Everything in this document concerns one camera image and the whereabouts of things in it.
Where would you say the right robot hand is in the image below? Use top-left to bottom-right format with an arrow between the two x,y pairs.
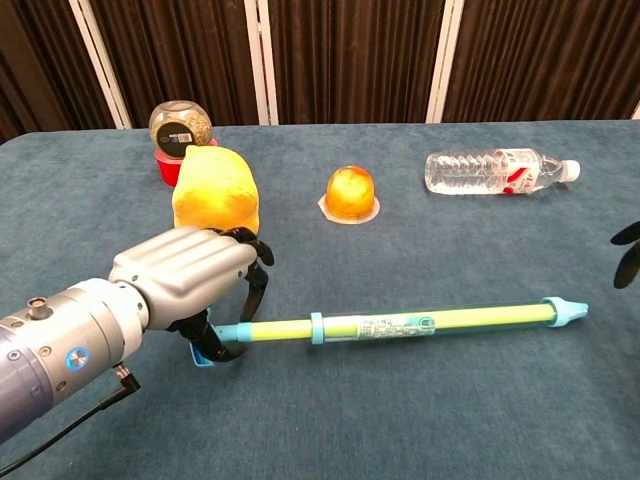
610,219 -> 640,290

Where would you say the white partition post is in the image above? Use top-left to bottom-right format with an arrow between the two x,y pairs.
243,0 -> 280,126
68,0 -> 132,130
426,0 -> 470,124

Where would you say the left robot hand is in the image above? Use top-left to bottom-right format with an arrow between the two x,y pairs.
108,225 -> 275,365

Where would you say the clear plastic water bottle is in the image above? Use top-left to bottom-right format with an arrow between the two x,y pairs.
424,147 -> 582,197

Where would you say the yellow-blue water pump toy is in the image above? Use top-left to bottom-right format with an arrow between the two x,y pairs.
189,304 -> 557,369

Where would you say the dark brown curtain panel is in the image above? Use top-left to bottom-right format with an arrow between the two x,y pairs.
264,0 -> 444,126
89,0 -> 261,129
442,0 -> 640,124
0,0 -> 119,144

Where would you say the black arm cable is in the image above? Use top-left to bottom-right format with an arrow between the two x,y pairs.
0,362 -> 143,459

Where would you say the yellow plush toy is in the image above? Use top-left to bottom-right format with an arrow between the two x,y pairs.
171,144 -> 261,236

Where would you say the blue table cloth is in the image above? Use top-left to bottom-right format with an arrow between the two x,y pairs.
0,118 -> 640,480

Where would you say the glass jar red lid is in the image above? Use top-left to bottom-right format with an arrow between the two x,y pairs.
148,100 -> 220,187

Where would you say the orange jelly cup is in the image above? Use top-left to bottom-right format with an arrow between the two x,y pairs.
317,164 -> 382,225

